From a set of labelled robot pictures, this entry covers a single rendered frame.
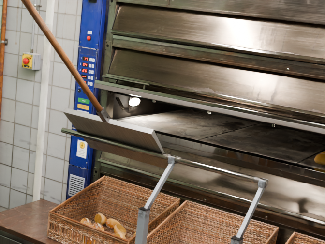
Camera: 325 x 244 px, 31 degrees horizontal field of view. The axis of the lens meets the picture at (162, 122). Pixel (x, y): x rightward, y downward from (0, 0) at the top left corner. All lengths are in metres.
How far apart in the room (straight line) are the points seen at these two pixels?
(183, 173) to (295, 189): 0.64
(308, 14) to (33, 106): 1.90
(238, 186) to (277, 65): 0.68
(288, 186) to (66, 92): 1.52
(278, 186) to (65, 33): 1.61
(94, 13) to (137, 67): 0.43
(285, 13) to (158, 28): 0.73
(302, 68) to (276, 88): 0.17
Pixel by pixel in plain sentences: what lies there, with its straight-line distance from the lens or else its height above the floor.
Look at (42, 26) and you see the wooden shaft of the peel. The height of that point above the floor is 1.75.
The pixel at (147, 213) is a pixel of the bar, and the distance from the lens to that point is 2.80.
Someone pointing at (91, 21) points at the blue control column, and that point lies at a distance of 3.59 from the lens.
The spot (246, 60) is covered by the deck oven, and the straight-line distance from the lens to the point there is 3.11.
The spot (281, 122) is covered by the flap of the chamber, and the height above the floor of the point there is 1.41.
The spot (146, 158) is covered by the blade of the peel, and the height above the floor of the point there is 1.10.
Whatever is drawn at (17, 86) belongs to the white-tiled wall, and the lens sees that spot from 4.05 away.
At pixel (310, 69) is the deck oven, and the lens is 2.99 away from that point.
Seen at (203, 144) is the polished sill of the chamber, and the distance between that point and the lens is 3.25.
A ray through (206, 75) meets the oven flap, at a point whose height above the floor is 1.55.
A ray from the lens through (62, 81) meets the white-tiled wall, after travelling 3.78.
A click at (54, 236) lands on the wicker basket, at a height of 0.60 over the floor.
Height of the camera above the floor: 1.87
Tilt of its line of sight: 11 degrees down
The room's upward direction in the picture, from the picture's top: 6 degrees clockwise
